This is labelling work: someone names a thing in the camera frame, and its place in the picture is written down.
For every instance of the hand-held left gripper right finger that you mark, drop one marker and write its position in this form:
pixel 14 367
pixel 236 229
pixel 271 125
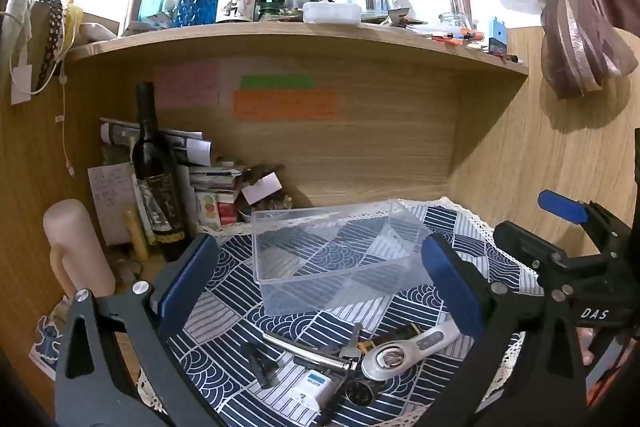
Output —
pixel 445 279

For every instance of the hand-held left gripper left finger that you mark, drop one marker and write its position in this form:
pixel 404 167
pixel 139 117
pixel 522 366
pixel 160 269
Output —
pixel 192 274

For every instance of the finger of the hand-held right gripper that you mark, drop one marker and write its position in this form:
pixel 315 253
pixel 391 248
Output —
pixel 525 242
pixel 562 204

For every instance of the clear plastic box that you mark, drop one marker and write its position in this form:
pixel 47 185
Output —
pixel 320 257

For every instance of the person's right hand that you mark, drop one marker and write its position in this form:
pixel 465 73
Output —
pixel 586 347

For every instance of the yellow stick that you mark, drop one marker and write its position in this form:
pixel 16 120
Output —
pixel 137 234

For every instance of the blue white patterned mat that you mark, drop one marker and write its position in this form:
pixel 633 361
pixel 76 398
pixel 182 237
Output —
pixel 235 337

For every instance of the small cardboard boxes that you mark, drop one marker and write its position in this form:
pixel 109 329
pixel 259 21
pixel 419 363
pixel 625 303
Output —
pixel 215 202

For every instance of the silver round-headed tool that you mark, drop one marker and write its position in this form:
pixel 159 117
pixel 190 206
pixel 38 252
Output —
pixel 395 357

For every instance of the dark wine bottle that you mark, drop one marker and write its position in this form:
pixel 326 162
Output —
pixel 157 187

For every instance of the white note paper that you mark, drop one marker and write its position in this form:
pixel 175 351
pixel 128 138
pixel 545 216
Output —
pixel 110 202

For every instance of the black clip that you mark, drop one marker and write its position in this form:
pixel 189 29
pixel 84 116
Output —
pixel 260 364

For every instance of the pink mug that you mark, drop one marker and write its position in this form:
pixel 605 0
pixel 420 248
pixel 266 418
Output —
pixel 80 247

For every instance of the stack of papers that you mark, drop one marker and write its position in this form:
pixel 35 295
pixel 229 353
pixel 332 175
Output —
pixel 185 147

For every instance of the silver metal bar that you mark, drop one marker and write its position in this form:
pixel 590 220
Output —
pixel 305 349

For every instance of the blue cartoon sticker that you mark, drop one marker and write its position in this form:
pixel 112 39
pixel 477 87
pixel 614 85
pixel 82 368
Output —
pixel 46 342

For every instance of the white plug adapter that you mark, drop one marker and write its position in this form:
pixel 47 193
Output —
pixel 312 389

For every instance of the small blue box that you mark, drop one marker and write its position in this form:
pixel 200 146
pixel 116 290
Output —
pixel 497 34

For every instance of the pink curtain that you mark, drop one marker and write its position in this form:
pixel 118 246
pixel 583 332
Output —
pixel 575 22

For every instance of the pink sticky note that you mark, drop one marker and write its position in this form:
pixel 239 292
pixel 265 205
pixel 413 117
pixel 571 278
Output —
pixel 187 84

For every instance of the orange sticky note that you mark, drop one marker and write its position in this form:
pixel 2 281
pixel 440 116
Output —
pixel 285 105

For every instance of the orange pens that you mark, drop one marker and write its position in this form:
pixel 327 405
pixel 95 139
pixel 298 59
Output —
pixel 457 37

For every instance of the green sticky note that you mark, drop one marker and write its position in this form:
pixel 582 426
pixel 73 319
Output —
pixel 277 82

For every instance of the glass jar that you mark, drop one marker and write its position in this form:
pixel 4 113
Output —
pixel 460 4

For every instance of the white paper tag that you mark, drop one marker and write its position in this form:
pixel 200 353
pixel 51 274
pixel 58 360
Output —
pixel 21 86

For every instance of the wooden shelf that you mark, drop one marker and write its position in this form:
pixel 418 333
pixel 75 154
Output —
pixel 300 42

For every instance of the patterned ribbon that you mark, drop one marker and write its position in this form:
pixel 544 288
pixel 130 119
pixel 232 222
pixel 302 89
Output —
pixel 50 42

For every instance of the white plastic container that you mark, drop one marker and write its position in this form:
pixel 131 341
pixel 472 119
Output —
pixel 331 12

